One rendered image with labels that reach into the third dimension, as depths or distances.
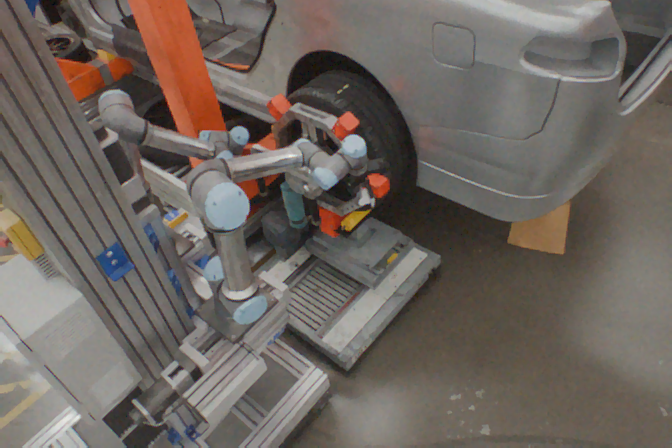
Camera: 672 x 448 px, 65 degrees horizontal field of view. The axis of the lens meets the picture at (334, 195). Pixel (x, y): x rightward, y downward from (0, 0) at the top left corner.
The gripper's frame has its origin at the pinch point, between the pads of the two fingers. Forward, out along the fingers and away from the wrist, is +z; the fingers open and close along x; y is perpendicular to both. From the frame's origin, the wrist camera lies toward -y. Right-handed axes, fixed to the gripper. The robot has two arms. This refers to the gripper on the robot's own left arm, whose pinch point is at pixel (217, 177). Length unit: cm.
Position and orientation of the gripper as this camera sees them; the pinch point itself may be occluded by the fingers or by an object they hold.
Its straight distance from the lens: 249.5
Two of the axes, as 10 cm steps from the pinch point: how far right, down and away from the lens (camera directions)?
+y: 7.4, 6.6, -0.9
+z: -3.9, 5.4, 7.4
